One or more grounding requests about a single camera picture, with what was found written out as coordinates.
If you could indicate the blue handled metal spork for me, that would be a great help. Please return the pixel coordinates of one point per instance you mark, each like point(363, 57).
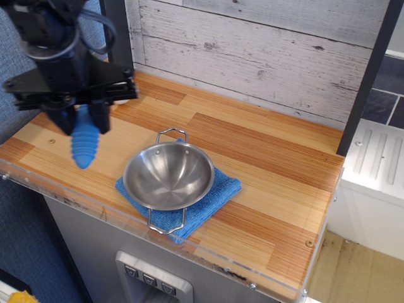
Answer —
point(84, 138)

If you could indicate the white mushroom shaped toy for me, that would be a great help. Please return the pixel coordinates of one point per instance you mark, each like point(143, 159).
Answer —
point(120, 102)

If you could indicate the silver button control panel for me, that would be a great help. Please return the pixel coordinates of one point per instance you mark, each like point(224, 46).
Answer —
point(145, 282)

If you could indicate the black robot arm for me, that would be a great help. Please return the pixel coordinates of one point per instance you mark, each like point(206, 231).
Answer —
point(53, 24)

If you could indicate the clear acrylic edge guard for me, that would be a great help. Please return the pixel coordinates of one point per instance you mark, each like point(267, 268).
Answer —
point(93, 233)

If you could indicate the steel pan with wire handles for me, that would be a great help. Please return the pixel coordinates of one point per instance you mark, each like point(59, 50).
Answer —
point(170, 175)

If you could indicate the dark frame post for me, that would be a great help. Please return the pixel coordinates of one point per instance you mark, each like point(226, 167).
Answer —
point(383, 38)
point(120, 50)

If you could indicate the dark right frame post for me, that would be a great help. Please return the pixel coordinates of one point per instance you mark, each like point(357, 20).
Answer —
point(383, 38)

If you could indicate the white ridged sink drainboard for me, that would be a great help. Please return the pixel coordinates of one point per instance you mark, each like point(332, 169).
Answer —
point(374, 162)

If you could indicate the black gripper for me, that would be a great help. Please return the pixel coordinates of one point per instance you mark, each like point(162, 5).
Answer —
point(70, 75)

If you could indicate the yellow black object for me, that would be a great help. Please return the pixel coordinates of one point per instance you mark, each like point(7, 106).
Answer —
point(22, 297)

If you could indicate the blue folded cloth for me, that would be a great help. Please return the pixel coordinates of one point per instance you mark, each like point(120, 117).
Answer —
point(223, 190)

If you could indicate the dark left frame post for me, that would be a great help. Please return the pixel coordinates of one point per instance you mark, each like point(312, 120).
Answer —
point(120, 50)

